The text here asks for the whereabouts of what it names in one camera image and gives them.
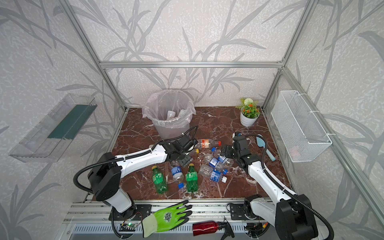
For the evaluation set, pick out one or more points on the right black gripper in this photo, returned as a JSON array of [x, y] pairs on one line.
[[228, 151]]

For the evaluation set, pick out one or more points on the green bottle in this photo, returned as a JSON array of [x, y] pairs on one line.
[[192, 179], [159, 181]]

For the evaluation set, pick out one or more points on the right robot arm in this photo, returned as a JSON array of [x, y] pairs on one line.
[[290, 214]]

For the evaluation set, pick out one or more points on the green circuit board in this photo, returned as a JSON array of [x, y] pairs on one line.
[[129, 227]]

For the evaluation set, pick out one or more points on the white wire mesh basket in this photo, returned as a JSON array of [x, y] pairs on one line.
[[301, 132]]

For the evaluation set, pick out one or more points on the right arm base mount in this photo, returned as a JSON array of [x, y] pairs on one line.
[[240, 212]]

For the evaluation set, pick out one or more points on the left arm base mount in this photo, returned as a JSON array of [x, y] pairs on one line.
[[134, 213]]

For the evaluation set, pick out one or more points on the clear plastic wall shelf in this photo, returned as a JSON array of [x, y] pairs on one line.
[[49, 139]]

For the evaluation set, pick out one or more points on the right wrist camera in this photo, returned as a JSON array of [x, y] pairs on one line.
[[237, 134]]

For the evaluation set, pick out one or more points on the potted plant in white pot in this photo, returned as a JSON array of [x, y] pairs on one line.
[[249, 111]]

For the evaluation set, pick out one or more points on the white bottle red cap front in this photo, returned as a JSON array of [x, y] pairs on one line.
[[170, 115]]

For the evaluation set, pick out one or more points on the green work glove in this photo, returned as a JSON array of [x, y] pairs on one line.
[[167, 219]]

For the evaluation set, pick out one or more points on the crushed blue label bottle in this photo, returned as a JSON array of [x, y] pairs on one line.
[[217, 153], [212, 174], [214, 163]]

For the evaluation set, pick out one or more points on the light blue spatula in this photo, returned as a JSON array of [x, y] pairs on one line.
[[262, 144]]

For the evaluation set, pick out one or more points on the aluminium frame rail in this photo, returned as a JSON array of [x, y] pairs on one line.
[[152, 64]]

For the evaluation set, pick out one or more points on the red spray bottle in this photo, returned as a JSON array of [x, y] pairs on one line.
[[212, 227]]

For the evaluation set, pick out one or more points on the clear bottle red label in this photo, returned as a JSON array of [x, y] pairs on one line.
[[208, 144]]

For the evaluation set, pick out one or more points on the clear bottle blue label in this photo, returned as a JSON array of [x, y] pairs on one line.
[[177, 173]]

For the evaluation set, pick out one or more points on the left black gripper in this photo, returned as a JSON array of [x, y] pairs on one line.
[[183, 160]]

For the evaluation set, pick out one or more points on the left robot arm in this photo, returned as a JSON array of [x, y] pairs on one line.
[[102, 179]]

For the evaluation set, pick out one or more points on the grey bin with plastic liner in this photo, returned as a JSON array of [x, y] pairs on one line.
[[157, 106]]

